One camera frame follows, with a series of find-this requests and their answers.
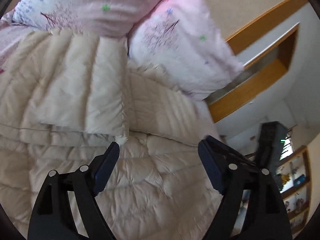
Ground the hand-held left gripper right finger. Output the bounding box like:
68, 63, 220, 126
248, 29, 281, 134
197, 135, 293, 240

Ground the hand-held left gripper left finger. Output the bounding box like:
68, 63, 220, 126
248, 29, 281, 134
27, 141, 120, 240

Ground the cream quilted down jacket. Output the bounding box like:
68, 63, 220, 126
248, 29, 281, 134
0, 29, 226, 240

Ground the wooden bookshelf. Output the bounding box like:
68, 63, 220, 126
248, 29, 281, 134
274, 145, 312, 236

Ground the wooden headboard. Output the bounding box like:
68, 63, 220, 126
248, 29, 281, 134
207, 0, 310, 123

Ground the pink floral pillow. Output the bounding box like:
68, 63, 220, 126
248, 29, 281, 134
11, 0, 177, 38
127, 0, 245, 101

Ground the pink floral bed sheet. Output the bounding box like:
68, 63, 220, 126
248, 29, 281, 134
0, 11, 34, 75

